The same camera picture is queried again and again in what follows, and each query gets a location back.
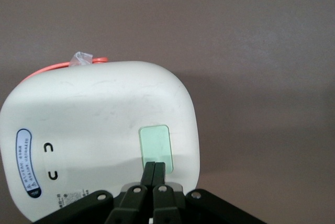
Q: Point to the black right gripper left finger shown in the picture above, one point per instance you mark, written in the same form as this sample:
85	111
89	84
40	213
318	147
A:
128	208

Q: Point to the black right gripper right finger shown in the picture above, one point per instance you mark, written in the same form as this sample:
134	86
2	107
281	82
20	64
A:
167	208

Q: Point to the brown table cloth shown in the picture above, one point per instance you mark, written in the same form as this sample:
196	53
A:
235	38

